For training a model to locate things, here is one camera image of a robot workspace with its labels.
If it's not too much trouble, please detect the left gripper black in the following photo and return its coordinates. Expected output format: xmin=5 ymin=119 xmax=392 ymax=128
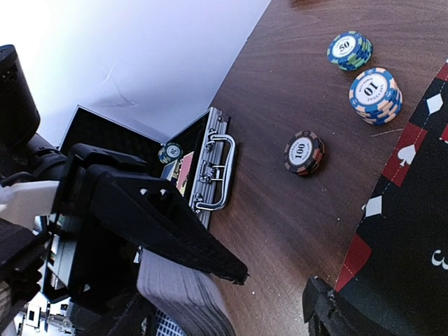
xmin=45 ymin=143 xmax=249 ymax=315

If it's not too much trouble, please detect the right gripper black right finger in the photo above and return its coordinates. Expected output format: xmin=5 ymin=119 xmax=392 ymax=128
xmin=302 ymin=276 xmax=413 ymax=335

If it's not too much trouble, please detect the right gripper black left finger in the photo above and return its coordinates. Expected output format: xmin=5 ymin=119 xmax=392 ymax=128
xmin=105 ymin=293 xmax=158 ymax=335

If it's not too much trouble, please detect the blue playing card deck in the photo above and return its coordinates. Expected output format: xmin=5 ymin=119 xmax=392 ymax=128
xmin=136 ymin=250 xmax=236 ymax=335

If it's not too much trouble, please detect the blue white poker chip stack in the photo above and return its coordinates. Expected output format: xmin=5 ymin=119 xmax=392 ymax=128
xmin=349 ymin=67 xmax=403 ymax=125

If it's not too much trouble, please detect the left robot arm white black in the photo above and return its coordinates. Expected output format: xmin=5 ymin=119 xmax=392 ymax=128
xmin=1 ymin=45 xmax=249 ymax=312

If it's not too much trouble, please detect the green chip inside case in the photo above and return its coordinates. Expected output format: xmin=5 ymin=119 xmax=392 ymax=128
xmin=158 ymin=142 xmax=183 ymax=164

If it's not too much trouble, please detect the aluminium poker case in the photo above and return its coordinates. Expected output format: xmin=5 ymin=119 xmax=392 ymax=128
xmin=41 ymin=104 xmax=238 ymax=305

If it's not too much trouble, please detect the round red black poker mat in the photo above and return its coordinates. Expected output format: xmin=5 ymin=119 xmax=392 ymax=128
xmin=335 ymin=67 xmax=447 ymax=335

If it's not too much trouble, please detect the brown poker chip stack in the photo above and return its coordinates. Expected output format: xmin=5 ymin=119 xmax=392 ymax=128
xmin=283 ymin=130 xmax=325 ymax=176

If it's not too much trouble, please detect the green poker chip stack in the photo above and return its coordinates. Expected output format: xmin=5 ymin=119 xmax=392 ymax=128
xmin=327 ymin=31 xmax=373 ymax=71

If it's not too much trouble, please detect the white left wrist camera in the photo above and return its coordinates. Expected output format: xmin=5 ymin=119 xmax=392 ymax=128
xmin=1 ymin=181 xmax=59 ymax=231

